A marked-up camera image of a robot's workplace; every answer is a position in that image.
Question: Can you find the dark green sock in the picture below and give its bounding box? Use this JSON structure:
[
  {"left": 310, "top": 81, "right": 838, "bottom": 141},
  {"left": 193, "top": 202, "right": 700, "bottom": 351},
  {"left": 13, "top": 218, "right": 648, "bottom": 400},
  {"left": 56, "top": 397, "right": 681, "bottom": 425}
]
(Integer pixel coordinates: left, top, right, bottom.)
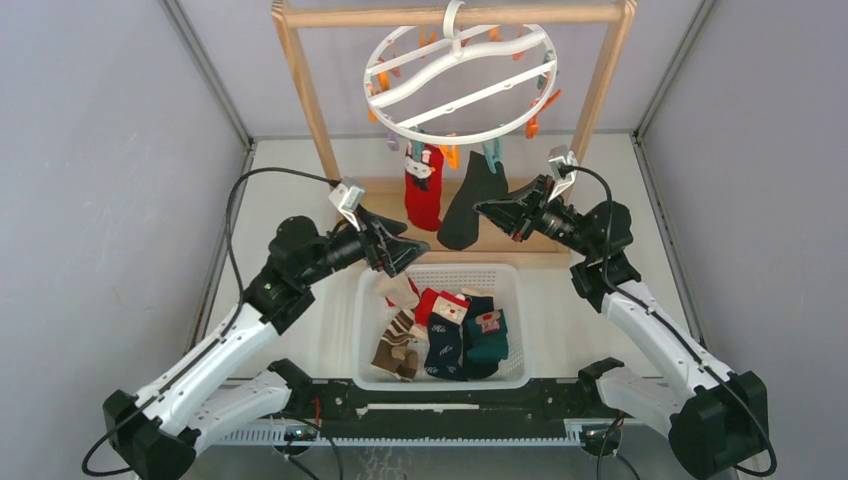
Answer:
[{"left": 465, "top": 309, "right": 509, "bottom": 363}]

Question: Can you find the navy sock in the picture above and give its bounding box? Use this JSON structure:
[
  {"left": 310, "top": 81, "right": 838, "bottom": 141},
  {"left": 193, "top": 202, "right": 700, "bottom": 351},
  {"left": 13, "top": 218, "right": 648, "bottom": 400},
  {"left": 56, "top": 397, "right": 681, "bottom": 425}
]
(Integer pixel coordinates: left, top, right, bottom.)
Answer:
[{"left": 462, "top": 288, "right": 508, "bottom": 380}]

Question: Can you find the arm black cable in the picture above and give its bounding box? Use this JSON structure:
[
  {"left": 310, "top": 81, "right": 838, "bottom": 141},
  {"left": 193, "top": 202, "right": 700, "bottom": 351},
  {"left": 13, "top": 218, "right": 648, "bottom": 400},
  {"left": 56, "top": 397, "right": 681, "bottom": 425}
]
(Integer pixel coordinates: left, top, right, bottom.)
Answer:
[
  {"left": 559, "top": 164, "right": 778, "bottom": 480},
  {"left": 81, "top": 166, "right": 340, "bottom": 478}
]

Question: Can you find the black grey sock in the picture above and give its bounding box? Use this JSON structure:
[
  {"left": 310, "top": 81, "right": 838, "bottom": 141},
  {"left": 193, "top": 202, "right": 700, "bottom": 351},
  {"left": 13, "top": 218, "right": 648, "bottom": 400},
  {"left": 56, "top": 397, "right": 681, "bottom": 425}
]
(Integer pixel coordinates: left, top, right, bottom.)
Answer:
[{"left": 437, "top": 151, "right": 508, "bottom": 251}]

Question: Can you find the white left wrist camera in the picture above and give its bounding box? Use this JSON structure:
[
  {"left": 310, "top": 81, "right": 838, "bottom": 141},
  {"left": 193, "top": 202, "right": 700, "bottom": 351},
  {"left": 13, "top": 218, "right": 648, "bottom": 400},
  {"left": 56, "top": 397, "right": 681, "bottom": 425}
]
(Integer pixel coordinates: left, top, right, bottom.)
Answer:
[{"left": 328, "top": 177, "right": 365, "bottom": 231}]

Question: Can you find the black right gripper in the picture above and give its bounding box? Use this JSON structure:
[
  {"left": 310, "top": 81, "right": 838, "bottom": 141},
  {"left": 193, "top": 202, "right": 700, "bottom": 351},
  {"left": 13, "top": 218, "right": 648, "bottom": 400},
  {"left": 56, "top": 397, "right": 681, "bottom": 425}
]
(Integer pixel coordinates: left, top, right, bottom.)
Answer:
[{"left": 474, "top": 174, "right": 595, "bottom": 259}]

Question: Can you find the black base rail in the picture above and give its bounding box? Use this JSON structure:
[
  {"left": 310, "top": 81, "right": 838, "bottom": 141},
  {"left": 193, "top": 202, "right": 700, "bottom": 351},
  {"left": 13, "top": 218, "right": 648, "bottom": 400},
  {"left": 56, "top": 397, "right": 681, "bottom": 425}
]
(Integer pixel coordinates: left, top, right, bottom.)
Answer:
[{"left": 271, "top": 378, "right": 619, "bottom": 441}]

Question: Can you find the beige reindeer sock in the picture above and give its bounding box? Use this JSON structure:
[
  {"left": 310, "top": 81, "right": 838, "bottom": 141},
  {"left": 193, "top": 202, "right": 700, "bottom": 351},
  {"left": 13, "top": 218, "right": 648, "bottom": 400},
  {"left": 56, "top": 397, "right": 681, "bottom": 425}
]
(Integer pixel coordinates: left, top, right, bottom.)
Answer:
[{"left": 373, "top": 273, "right": 420, "bottom": 310}]

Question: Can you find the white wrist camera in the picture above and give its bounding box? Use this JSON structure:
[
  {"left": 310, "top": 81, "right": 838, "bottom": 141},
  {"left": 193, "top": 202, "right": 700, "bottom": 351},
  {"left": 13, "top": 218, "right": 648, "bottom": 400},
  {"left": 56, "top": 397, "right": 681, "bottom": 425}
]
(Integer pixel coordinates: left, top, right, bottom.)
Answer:
[
  {"left": 328, "top": 177, "right": 365, "bottom": 231},
  {"left": 548, "top": 145, "right": 578, "bottom": 202}
]

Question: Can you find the dark printed sock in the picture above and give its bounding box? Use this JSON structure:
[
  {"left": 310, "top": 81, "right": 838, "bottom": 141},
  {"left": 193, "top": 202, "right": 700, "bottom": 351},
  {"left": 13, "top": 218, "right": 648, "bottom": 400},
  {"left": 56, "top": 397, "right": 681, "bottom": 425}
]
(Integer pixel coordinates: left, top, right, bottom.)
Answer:
[{"left": 424, "top": 292, "right": 470, "bottom": 381}]

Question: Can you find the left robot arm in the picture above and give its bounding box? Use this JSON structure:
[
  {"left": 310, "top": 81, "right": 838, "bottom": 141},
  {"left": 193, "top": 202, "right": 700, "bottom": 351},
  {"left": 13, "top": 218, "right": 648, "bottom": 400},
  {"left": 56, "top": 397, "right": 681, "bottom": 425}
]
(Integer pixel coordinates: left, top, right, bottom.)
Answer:
[{"left": 103, "top": 207, "right": 430, "bottom": 479}]

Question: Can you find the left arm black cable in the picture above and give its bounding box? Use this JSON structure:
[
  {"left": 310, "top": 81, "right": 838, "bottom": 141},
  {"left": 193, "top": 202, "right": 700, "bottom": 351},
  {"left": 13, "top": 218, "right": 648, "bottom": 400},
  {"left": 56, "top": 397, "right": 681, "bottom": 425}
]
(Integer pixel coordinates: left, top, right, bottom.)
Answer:
[{"left": 81, "top": 166, "right": 340, "bottom": 478}]

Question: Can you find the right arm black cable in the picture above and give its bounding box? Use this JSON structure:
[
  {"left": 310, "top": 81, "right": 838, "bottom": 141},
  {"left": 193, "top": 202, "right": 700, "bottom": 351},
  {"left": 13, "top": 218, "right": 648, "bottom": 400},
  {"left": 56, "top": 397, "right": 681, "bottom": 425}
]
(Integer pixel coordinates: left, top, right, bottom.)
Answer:
[{"left": 559, "top": 164, "right": 778, "bottom": 480}]

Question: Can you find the wooden hanger stand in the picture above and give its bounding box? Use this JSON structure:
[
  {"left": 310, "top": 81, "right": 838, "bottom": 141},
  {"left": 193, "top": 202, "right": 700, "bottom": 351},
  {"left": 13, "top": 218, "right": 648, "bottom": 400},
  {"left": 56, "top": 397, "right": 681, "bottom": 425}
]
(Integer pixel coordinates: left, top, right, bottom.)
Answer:
[{"left": 271, "top": 1, "right": 637, "bottom": 258}]

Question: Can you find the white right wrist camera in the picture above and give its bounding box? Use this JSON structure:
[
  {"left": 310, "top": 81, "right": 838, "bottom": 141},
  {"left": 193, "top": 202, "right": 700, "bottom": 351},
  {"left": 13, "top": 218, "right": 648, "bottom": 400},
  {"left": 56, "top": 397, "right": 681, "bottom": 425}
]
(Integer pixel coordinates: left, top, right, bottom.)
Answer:
[{"left": 548, "top": 145, "right": 578, "bottom": 202}]

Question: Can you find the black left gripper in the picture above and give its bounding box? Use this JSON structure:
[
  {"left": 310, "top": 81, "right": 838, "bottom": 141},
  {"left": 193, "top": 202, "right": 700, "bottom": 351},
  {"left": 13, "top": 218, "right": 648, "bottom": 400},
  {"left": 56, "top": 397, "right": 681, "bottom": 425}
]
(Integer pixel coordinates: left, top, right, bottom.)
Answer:
[{"left": 300, "top": 205, "right": 429, "bottom": 287}]

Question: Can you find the brown striped sock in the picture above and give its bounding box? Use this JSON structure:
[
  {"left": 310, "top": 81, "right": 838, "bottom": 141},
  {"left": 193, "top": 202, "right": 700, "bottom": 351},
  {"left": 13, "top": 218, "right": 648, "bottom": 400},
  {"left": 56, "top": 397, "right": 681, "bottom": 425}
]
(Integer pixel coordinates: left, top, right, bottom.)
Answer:
[{"left": 370, "top": 309, "right": 427, "bottom": 382}]

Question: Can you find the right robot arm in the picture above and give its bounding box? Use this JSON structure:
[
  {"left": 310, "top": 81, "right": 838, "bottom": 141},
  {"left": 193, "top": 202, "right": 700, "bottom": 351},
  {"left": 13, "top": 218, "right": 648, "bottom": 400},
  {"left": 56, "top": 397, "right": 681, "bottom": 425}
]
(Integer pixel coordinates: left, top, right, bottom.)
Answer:
[{"left": 474, "top": 175, "right": 777, "bottom": 479}]

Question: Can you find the red sock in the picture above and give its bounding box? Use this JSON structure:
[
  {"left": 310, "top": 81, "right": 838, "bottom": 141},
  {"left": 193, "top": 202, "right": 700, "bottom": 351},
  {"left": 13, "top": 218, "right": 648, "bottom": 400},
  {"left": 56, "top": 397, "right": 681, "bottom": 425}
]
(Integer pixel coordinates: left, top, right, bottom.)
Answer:
[
  {"left": 404, "top": 142, "right": 444, "bottom": 232},
  {"left": 414, "top": 288, "right": 439, "bottom": 331}
]

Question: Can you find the white round clip hanger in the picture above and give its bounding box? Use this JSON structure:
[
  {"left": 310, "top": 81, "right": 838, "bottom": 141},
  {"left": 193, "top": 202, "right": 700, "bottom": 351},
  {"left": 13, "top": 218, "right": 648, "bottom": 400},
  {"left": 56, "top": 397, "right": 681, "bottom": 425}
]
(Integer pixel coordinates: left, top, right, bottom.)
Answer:
[{"left": 362, "top": 1, "right": 561, "bottom": 145}]

